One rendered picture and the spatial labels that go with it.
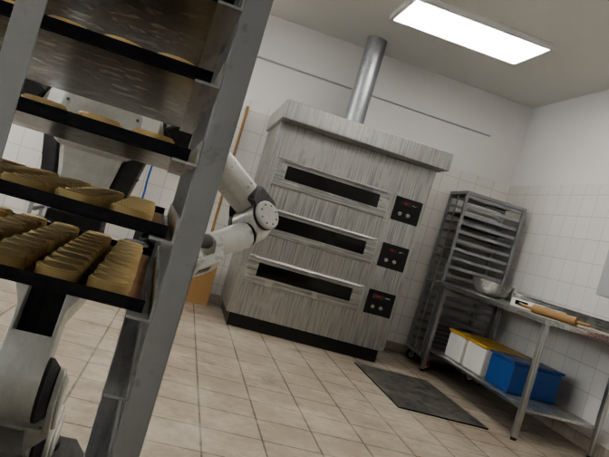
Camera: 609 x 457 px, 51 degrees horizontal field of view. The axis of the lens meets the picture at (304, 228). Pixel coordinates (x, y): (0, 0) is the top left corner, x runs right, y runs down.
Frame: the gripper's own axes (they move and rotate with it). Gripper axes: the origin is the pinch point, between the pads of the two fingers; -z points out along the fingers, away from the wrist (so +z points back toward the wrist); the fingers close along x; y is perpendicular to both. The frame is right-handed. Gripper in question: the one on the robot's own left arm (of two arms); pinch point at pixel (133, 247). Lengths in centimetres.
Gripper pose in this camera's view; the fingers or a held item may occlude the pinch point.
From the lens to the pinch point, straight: 138.1
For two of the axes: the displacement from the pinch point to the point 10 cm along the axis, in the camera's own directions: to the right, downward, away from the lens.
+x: 2.8, -9.6, 0.0
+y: 9.2, 2.7, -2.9
